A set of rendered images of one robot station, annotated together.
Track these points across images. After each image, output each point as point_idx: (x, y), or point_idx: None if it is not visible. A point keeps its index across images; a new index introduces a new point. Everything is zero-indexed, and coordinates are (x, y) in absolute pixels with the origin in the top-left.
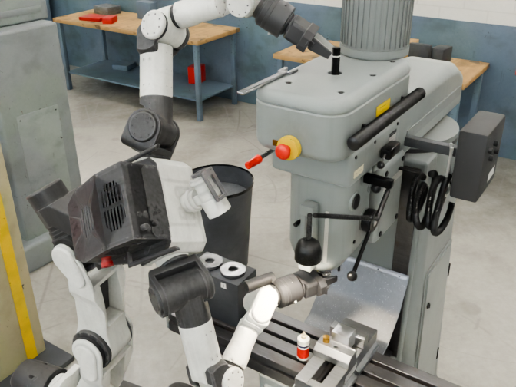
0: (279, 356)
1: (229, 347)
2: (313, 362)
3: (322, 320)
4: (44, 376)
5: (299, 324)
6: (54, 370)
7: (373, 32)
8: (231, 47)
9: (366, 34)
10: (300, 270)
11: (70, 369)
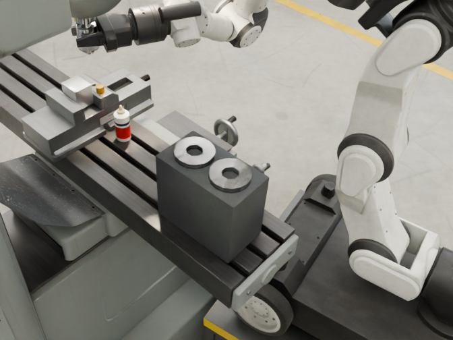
0: (151, 142)
1: (223, 17)
2: (123, 94)
3: (60, 212)
4: (449, 253)
5: (104, 180)
6: (439, 260)
7: None
8: None
9: None
10: (117, 27)
11: (420, 268)
